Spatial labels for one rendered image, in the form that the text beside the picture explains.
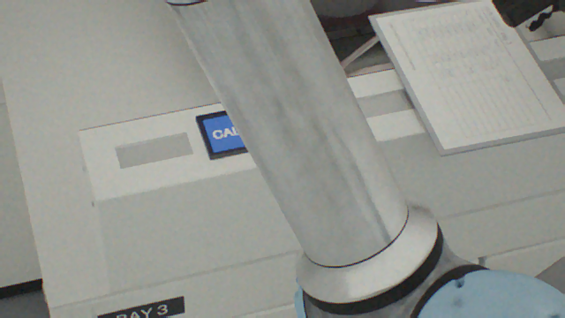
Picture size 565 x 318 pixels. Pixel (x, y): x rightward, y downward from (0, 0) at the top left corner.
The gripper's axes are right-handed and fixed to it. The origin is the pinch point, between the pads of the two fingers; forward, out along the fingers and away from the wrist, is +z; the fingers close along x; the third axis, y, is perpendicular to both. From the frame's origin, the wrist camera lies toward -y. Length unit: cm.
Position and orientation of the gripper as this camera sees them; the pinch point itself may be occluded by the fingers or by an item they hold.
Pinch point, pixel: (556, 78)
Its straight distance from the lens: 120.9
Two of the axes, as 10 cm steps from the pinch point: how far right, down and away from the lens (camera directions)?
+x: -3.0, -7.0, 6.5
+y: 9.5, -2.0, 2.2
